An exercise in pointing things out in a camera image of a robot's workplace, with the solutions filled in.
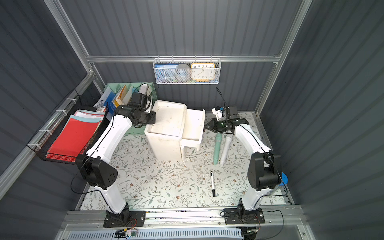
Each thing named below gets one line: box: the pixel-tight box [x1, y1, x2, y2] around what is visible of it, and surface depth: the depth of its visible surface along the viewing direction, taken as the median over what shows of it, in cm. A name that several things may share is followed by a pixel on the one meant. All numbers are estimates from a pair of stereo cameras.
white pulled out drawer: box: [179, 109, 206, 152], surface depth 88 cm
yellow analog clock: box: [191, 63, 216, 82], surface depth 90 cm
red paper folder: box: [47, 118, 100, 157], surface depth 73 cm
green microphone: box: [214, 132, 222, 166], surface depth 99 cm
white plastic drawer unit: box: [144, 100, 187, 162], surface depth 84 cm
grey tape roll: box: [174, 63, 191, 82], surface depth 89 cm
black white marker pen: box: [210, 171, 216, 198], surface depth 85 cm
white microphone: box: [219, 137, 233, 166], surface depth 99 cm
